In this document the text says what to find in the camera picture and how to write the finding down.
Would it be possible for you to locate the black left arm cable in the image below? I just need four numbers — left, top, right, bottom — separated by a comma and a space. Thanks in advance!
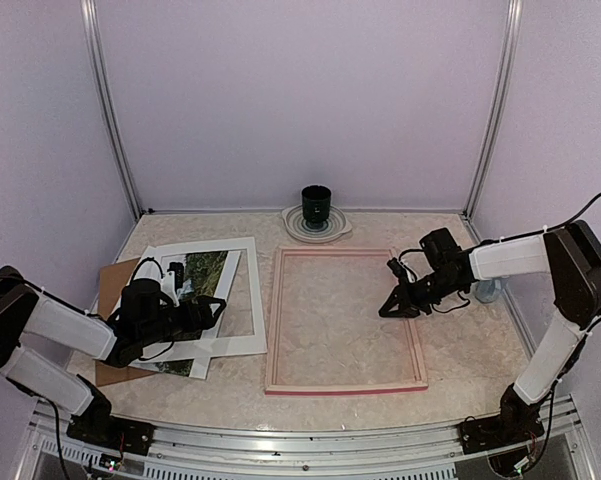
129, 257, 166, 289

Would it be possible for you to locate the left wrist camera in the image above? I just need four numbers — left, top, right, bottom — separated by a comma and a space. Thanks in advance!
162, 262, 185, 302

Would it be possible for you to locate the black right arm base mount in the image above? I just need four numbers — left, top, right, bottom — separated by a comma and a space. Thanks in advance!
457, 415, 545, 455

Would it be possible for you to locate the aluminium corner post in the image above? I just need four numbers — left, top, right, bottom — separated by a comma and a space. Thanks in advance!
80, 0, 144, 222
463, 0, 523, 222

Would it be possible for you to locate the left aluminium corner post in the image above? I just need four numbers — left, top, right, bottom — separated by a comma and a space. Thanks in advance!
80, 0, 144, 222

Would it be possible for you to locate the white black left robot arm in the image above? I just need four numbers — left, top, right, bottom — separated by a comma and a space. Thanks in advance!
0, 266, 226, 445

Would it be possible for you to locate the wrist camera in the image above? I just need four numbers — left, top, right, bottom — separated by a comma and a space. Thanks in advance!
162, 262, 185, 302
387, 257, 417, 283

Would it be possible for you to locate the striped ceramic plate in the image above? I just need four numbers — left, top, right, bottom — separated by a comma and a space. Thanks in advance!
281, 205, 353, 245

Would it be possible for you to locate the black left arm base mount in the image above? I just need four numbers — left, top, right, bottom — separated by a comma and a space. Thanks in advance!
67, 416, 155, 456

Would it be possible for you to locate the aluminium front rail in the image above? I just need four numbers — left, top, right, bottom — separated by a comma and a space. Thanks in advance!
15, 397, 598, 479

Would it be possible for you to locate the pink wooden picture frame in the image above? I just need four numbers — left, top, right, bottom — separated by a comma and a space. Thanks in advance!
263, 245, 429, 397

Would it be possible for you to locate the landscape photo print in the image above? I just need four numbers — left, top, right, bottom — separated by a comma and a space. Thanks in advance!
146, 251, 240, 380

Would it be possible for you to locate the brown backing board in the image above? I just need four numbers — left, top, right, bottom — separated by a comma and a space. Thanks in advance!
95, 258, 154, 387

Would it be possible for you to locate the right aluminium corner post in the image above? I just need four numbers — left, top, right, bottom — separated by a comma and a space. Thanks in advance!
463, 0, 523, 222

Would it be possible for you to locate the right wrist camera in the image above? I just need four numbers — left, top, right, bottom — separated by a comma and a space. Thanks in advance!
387, 257, 417, 283

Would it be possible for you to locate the dark green cup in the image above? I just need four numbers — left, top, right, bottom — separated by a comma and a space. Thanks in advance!
301, 185, 332, 228

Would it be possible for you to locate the light blue paper cup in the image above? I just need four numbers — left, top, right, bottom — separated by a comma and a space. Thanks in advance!
474, 278, 503, 304

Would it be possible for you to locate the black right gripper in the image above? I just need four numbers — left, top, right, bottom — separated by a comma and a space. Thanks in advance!
380, 269, 465, 317

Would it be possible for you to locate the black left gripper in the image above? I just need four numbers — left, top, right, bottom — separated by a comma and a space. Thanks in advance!
138, 294, 225, 347

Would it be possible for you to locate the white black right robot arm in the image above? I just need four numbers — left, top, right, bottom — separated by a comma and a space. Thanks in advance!
379, 220, 601, 407

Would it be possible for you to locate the white mat board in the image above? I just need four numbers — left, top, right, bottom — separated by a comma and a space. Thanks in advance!
123, 237, 267, 374

